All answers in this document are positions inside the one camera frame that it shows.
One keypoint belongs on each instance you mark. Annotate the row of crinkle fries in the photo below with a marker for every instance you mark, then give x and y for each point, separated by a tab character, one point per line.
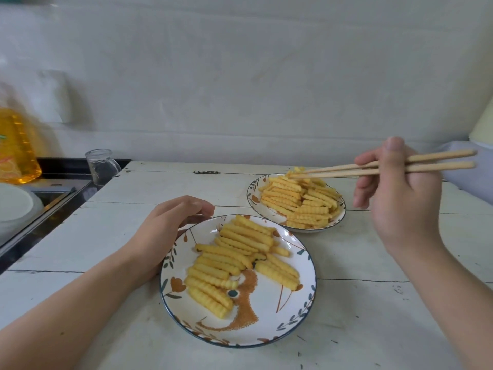
227	262

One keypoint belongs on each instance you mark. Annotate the giraffe print white plate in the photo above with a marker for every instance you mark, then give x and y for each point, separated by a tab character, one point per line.
265	315

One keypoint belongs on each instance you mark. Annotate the pale blue cloth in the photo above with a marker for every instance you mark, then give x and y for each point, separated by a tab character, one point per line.
473	181

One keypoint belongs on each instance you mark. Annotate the yellow cooking oil bottle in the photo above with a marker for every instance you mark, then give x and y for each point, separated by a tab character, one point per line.
17	150

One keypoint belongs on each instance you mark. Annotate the person's right hand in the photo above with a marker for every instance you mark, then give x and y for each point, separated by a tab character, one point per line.
408	211

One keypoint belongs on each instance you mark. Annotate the person's right thumb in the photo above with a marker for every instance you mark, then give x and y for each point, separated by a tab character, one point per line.
396	157

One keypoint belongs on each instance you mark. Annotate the person's left forearm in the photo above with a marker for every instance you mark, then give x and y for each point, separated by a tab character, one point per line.
69	319

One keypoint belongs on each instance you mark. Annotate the small metal hinge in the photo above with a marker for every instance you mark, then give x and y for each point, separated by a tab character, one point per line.
206	172

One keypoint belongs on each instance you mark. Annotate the person's right forearm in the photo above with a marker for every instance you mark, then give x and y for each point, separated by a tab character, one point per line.
450	304

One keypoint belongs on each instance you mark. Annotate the pale yellow cushion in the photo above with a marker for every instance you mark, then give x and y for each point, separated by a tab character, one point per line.
483	127

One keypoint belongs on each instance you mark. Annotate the single yellow crinkle fry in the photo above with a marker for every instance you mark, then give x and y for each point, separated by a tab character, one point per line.
294	171

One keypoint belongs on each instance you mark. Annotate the white bowl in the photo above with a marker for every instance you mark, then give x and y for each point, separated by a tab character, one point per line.
15	208

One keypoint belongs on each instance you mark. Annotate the leaf rim white plate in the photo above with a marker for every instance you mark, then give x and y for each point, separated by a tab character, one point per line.
257	206

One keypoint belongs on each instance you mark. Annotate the white wall box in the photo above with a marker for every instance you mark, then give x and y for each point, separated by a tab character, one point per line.
54	96

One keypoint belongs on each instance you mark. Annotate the heap of crinkle fries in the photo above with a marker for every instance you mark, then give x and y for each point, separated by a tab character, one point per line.
300	204

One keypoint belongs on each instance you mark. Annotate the clear drinking glass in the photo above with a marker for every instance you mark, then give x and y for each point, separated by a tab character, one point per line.
101	165

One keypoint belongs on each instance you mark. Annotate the person's left fingers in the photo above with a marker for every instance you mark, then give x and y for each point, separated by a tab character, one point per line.
192	206

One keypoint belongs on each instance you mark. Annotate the black stove counter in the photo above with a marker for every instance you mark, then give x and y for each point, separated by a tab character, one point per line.
61	211

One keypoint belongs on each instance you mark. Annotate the person's left hand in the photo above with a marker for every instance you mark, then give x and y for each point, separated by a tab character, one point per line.
154	235

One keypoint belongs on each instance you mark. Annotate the wooden chopstick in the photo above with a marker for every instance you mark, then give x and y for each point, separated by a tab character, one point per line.
443	167
439	155

